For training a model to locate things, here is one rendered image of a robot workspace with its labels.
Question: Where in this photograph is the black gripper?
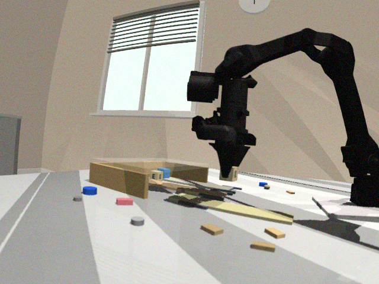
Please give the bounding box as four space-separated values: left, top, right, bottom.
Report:
198 102 256 178

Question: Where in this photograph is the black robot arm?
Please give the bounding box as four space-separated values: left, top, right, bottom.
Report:
187 28 379 207

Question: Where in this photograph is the small red block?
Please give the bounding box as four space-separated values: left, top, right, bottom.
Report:
116 198 133 205

